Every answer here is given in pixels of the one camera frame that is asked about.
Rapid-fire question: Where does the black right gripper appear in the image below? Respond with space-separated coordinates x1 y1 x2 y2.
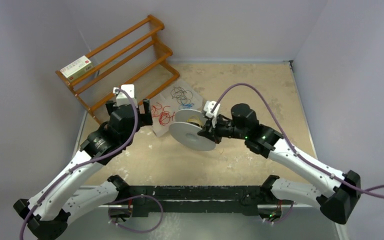
198 112 248 145

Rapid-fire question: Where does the grey cable spool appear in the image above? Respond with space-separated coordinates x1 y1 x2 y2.
169 109 216 152

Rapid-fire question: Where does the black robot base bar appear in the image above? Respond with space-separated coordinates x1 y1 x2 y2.
107 175 289 220

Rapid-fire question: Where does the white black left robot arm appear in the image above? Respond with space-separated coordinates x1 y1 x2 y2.
13 99 153 240

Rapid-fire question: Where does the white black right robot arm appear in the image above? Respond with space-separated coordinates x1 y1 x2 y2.
198 101 361 225

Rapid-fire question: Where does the clear plastic tray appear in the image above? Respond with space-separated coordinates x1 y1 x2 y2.
150 79 203 137

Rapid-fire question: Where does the orange wooden rack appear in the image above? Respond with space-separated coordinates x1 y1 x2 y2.
55 14 180 124

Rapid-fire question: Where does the white cardboard box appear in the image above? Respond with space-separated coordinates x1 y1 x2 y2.
60 55 94 82

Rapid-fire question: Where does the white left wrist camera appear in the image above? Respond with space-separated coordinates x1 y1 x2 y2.
113 84 138 108

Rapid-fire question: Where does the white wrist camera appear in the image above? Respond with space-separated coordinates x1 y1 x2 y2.
202 100 221 128
113 84 138 108

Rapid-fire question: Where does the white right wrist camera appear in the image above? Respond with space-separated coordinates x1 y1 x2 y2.
202 100 221 128

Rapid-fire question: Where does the red cable in tray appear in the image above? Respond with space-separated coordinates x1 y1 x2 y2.
151 102 177 127

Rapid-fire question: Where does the black cable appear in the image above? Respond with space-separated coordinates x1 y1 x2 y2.
170 86 194 106

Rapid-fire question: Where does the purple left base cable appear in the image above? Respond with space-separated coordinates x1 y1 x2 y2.
107 194 164 234

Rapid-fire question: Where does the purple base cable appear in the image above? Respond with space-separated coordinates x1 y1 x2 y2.
107 194 164 234
262 200 295 226

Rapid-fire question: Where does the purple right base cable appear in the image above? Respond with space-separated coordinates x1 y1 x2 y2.
262 200 295 226

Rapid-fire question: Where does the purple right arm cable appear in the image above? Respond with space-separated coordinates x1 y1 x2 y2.
213 83 384 201

